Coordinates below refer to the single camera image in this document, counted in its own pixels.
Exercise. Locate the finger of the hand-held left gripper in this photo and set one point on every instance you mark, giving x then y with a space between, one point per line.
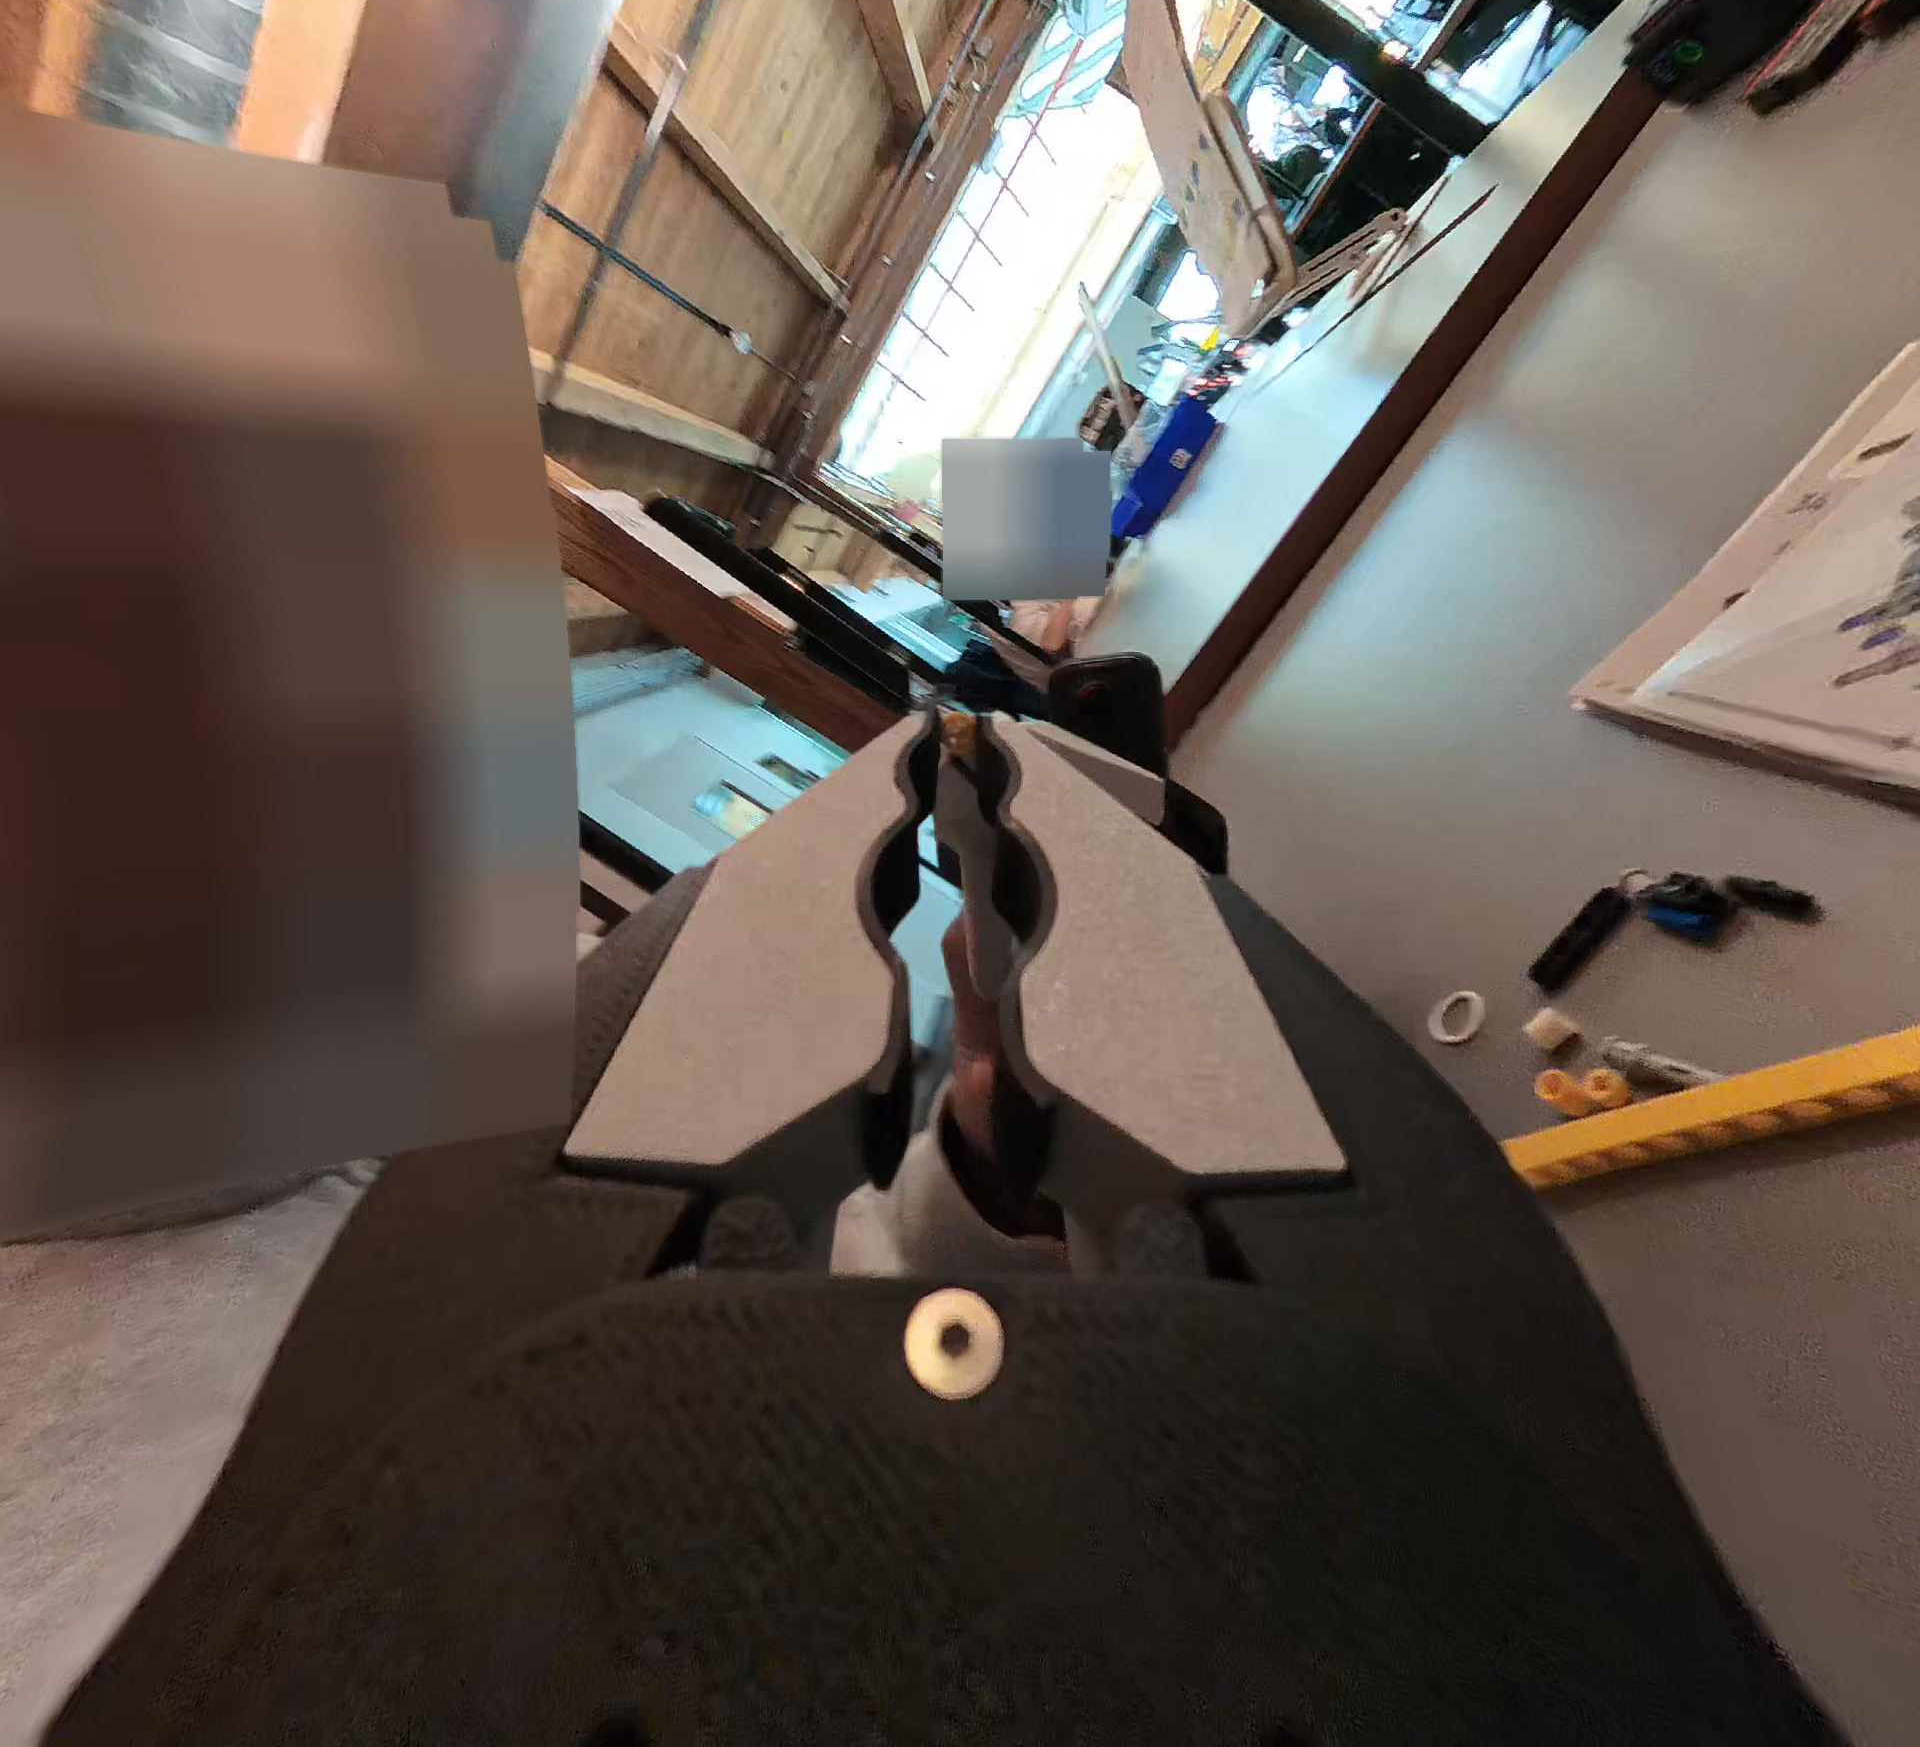
974 877

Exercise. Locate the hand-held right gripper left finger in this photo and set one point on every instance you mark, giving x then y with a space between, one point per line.
735 1013

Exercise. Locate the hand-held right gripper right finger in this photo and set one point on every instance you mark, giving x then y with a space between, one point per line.
1169 1013

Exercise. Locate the blue lego piece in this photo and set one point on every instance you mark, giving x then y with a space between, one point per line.
1686 910

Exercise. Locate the white lego bushing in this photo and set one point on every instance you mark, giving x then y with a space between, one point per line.
1551 1028

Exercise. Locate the black lego connector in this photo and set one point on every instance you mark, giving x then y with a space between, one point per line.
1574 939

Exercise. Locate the grey lego axle pin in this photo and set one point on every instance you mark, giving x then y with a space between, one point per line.
1650 1062

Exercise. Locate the long yellow lego beam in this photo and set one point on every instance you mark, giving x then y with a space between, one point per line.
1725 1113

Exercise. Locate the black lego pin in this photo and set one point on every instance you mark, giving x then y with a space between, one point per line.
1769 896

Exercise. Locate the lego instruction booklet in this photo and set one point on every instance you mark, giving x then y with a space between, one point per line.
1800 605

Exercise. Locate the person's left hand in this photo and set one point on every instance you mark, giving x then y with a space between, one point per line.
982 1071

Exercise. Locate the blue storage bin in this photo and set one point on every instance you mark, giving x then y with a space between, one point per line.
1169 456

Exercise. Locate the grey table with wooden edge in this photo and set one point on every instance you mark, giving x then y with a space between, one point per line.
1274 456

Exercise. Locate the white board panel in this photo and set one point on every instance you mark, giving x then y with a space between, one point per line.
1200 157

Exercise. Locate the black battery pack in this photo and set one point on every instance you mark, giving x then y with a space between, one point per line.
1822 75

